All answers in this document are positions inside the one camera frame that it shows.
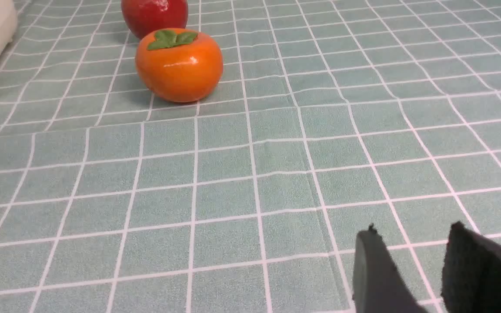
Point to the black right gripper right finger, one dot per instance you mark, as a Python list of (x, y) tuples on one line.
[(471, 274)]

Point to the green checkered tablecloth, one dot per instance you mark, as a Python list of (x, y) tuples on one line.
[(330, 115)]

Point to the red apple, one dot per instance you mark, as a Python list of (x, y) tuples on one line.
[(145, 16)]

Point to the orange persimmon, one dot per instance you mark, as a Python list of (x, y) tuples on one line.
[(179, 65)]

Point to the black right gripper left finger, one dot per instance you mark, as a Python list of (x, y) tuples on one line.
[(377, 284)]

